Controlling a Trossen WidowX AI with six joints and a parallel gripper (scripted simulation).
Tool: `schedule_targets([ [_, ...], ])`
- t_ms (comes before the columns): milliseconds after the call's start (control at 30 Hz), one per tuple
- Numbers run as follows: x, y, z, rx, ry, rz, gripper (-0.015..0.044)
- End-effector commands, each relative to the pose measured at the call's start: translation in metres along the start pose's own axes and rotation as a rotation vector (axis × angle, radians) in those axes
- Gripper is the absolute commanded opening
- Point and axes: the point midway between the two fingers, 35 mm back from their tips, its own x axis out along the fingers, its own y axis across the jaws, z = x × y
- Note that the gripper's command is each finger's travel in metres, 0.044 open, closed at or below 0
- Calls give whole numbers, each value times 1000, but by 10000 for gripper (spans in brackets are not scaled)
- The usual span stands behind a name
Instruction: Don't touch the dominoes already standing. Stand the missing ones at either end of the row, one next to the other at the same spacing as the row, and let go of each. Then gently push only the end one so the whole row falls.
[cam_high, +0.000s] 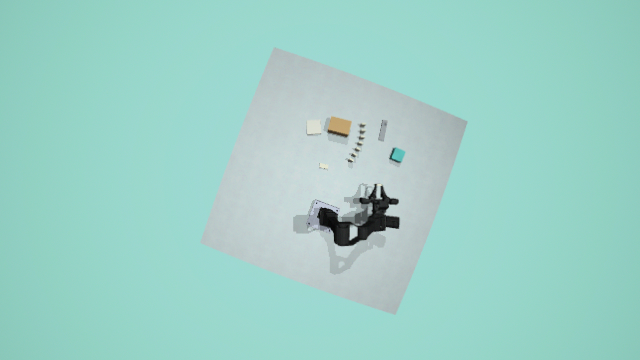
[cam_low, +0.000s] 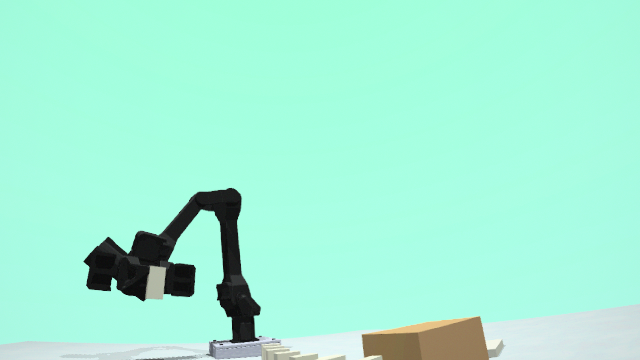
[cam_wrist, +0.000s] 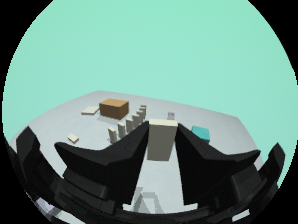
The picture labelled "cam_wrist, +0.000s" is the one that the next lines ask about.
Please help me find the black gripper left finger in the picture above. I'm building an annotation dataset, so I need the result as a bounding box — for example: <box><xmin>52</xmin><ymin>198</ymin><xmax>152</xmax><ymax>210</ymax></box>
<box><xmin>55</xmin><ymin>120</ymin><xmax>150</xmax><ymax>205</ymax></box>

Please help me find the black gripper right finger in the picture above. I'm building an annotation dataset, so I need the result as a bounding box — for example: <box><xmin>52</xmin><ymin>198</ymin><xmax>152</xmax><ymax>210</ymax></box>
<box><xmin>174</xmin><ymin>123</ymin><xmax>261</xmax><ymax>205</ymax></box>

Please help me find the brown box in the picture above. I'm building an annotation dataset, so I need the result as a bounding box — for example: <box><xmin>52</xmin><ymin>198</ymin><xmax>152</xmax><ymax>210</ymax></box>
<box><xmin>98</xmin><ymin>99</ymin><xmax>129</xmax><ymax>120</ymax></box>

